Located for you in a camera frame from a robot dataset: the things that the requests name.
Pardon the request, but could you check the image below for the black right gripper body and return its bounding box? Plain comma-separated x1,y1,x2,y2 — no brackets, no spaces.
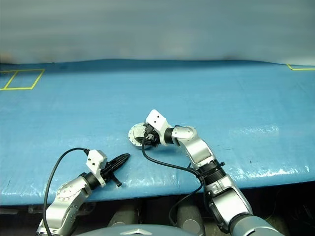
143,123,161,148

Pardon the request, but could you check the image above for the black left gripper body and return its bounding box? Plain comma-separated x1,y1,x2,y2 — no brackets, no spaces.
100,160,123,188

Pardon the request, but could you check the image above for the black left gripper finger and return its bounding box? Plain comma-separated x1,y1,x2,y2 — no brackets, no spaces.
107,153,130,166
113,158,130,173

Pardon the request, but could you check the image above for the round motor housing lid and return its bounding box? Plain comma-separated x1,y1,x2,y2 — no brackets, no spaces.
128,122,149,146

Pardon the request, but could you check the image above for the blue plastic table cover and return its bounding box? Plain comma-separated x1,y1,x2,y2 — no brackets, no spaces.
0,58,315,206

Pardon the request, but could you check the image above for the grey rounded cylinder under table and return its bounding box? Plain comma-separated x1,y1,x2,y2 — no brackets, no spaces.
176,204,205,232
107,204,140,227

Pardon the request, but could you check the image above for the grey robot torso with emblem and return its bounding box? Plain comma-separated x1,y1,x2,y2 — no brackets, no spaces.
83,223,205,236

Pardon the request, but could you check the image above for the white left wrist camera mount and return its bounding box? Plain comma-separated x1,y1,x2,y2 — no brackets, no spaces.
86,149,108,186

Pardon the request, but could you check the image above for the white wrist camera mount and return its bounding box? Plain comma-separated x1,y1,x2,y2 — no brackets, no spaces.
145,109,173,146
86,149,108,186

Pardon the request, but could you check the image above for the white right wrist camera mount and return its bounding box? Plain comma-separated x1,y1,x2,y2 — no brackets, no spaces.
145,109,173,146

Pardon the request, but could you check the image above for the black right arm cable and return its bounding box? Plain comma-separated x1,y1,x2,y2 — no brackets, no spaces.
141,134,207,226

